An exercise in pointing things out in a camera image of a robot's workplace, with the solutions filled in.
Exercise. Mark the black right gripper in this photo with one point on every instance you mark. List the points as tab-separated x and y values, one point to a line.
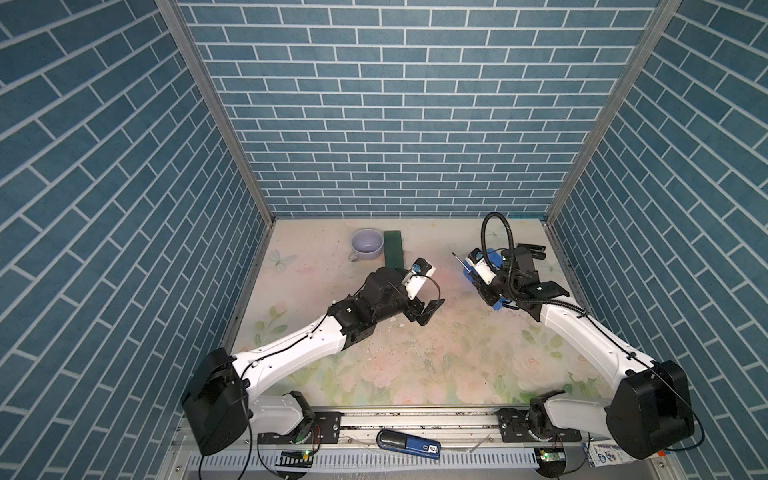
487	294

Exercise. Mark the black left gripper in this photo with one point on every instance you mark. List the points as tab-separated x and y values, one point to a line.
414	313

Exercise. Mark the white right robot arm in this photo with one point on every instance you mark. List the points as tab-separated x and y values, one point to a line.
649	410

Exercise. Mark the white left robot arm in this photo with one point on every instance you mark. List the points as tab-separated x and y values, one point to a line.
226	395

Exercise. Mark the dark green sponge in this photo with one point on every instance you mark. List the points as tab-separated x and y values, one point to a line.
393	249

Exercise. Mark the lavender ceramic cup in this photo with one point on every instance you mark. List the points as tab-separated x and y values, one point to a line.
366	244

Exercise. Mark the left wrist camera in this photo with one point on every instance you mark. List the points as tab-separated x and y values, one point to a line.
417	276

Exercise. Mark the blue black device on rail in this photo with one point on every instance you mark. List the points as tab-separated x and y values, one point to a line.
399	442

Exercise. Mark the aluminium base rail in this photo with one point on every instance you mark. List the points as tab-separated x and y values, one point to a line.
475	442

